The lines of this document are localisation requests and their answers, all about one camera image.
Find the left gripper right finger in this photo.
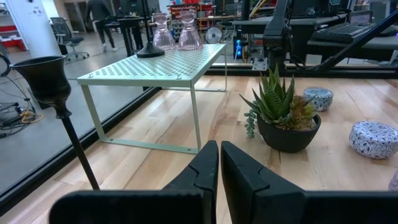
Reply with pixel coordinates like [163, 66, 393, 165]
[220, 141, 305, 224]

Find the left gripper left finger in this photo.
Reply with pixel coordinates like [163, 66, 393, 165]
[162, 139, 220, 224]

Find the black metal candlestick holder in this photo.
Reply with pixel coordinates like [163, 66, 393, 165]
[136, 0, 165, 59]
[10, 55, 101, 191]

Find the pink ribbed glass candle holder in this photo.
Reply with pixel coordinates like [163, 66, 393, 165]
[177, 9, 204, 52]
[152, 12, 176, 51]

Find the white leaf-patterned candle tin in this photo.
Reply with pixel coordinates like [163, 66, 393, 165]
[348, 120, 398, 160]

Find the teal leaf-patterned candle tin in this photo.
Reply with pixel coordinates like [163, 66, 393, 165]
[303, 86, 335, 112]

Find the pink patterned candle tin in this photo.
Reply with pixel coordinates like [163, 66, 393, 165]
[387, 170, 398, 192]

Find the succulent plant in black pot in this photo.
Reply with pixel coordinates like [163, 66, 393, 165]
[239, 64, 322, 154]

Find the pale green perforated metal shelf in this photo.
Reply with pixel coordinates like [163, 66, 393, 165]
[76, 42, 228, 156]

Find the black computer tower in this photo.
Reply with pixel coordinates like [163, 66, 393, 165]
[233, 27, 245, 60]

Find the white desk fan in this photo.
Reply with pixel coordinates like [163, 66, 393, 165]
[205, 26, 223, 45]

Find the laptop computer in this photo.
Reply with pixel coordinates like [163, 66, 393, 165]
[232, 14, 398, 62]

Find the black high table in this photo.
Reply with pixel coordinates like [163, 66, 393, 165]
[116, 16, 145, 57]

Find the black computer keyboard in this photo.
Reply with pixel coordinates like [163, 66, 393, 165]
[312, 22, 379, 44]

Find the person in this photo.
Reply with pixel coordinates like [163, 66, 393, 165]
[85, 0, 119, 54]

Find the grey office chair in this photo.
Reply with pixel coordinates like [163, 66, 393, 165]
[49, 17, 90, 62]

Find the grey laptop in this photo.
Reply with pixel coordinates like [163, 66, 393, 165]
[348, 10, 374, 26]

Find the red storage rack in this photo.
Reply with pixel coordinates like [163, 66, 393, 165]
[0, 24, 27, 52]

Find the black table rig frame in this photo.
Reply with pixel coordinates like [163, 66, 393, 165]
[0, 9, 398, 215]

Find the yellow cable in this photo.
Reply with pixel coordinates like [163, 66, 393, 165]
[19, 109, 45, 125]

